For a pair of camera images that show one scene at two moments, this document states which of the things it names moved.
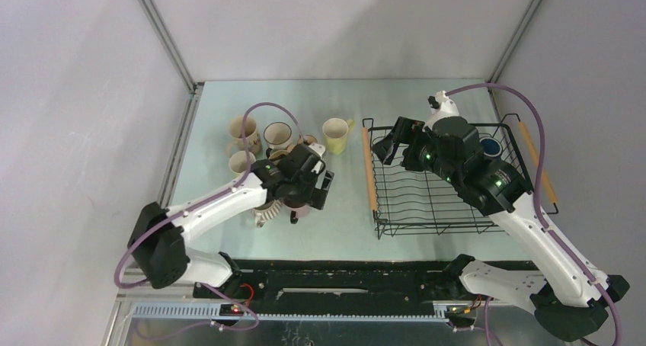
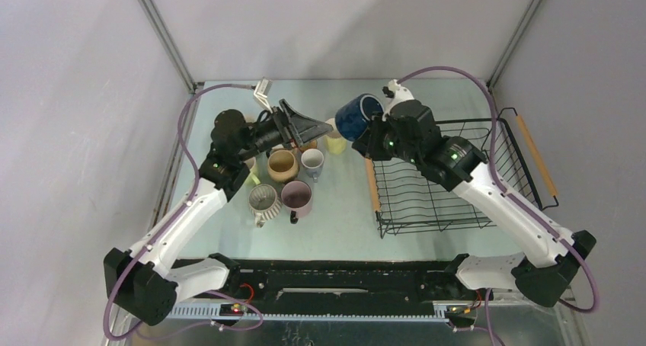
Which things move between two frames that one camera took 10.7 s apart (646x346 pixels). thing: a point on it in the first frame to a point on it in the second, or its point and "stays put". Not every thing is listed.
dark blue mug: x=492 y=148 to x=353 y=117
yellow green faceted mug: x=336 y=132 stays put
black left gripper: x=305 y=198 to x=290 y=125
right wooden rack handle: x=542 y=171 stays put
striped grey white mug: x=267 y=211 stays put
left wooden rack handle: x=369 y=168 stays put
